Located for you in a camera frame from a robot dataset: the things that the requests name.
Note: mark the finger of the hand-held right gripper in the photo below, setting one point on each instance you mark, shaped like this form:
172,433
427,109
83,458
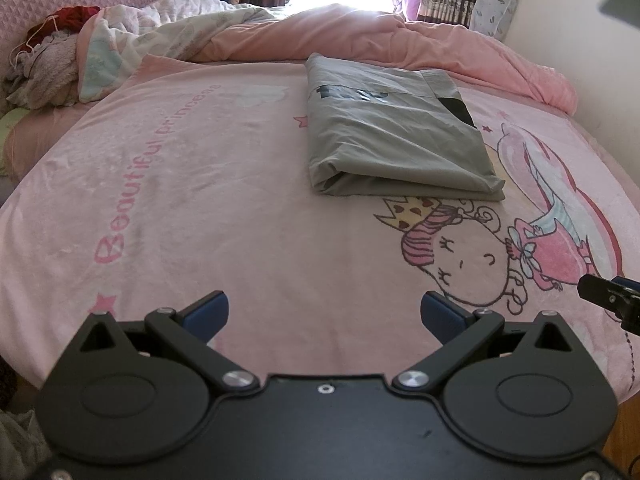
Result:
600,292

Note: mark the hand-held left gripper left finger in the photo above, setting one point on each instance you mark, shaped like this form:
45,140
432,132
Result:
210,315

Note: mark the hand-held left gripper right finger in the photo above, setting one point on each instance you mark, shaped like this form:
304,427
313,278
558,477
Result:
440,317

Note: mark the grey and black jacket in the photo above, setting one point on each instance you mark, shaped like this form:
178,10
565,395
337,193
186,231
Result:
390,135

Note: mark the grey knitted clothes pile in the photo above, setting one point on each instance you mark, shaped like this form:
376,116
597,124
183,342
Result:
45,70

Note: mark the pink printed blanket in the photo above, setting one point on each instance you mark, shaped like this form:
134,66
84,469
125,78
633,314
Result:
200,210

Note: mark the light green cloth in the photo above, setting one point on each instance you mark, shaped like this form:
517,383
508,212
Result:
12,125

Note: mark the white and pink quilt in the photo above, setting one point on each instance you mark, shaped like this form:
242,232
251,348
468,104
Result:
150,25

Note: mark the pink duvet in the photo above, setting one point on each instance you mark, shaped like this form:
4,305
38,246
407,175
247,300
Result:
350,35

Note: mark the white patterned pillow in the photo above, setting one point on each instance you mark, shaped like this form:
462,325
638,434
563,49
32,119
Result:
492,10

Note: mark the red garment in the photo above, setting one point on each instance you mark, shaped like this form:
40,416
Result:
70,17

